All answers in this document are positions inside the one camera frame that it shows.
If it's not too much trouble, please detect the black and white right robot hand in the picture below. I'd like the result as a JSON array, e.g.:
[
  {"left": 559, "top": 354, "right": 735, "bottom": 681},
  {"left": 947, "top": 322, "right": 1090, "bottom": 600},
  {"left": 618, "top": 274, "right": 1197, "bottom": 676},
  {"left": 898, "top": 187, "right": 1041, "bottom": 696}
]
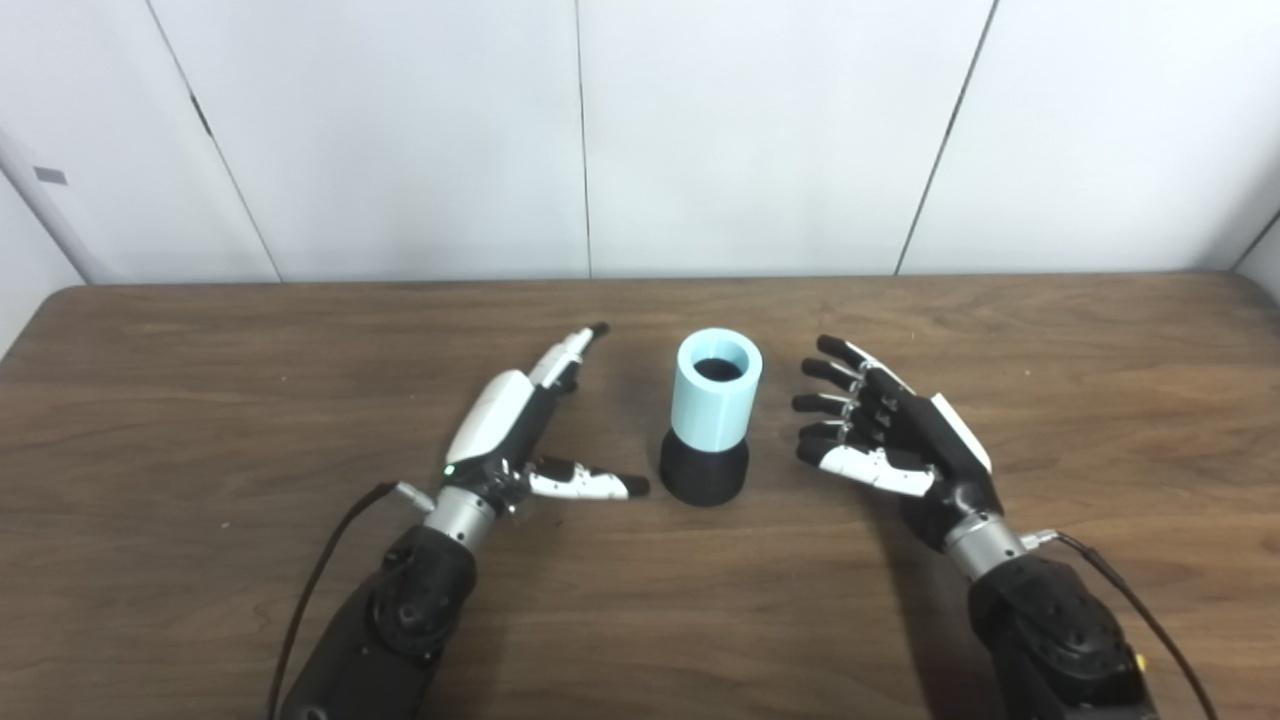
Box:
[{"left": 792, "top": 334, "right": 1004, "bottom": 551}]

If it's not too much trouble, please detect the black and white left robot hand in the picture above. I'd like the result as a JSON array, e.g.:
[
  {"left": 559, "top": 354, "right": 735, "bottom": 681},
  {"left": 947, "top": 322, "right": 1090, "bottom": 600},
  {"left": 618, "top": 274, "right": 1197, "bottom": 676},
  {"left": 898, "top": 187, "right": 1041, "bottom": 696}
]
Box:
[{"left": 437, "top": 322, "right": 651, "bottom": 521}]

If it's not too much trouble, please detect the light-blue hose cylinder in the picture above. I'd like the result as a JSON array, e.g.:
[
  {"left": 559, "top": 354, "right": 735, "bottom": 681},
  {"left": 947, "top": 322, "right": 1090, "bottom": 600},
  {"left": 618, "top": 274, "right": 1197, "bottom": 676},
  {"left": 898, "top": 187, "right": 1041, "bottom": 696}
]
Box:
[{"left": 671, "top": 327, "right": 764, "bottom": 448}]

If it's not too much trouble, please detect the black flared nozzle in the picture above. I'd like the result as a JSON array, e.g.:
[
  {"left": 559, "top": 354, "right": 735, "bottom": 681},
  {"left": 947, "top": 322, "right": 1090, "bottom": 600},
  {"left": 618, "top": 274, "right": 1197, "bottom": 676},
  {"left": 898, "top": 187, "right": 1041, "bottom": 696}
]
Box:
[{"left": 659, "top": 357, "right": 751, "bottom": 507}]

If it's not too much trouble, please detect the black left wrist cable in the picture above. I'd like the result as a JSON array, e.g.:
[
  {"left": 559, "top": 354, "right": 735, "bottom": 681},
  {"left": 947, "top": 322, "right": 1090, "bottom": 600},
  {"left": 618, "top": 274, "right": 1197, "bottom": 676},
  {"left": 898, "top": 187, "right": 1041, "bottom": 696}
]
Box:
[{"left": 265, "top": 481, "right": 436, "bottom": 720}]

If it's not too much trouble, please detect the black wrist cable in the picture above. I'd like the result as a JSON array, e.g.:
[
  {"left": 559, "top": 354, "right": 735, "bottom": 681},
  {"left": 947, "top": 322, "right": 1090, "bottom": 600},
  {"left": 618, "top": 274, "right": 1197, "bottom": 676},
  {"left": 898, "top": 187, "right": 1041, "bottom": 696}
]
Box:
[
  {"left": 265, "top": 481, "right": 436, "bottom": 720},
  {"left": 1020, "top": 530, "right": 1221, "bottom": 720}
]

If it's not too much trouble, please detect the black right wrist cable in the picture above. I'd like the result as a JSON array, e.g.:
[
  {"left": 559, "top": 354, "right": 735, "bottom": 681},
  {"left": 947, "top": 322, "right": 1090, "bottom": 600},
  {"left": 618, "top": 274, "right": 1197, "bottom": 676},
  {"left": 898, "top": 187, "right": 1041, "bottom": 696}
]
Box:
[{"left": 1020, "top": 530, "right": 1221, "bottom": 720}]

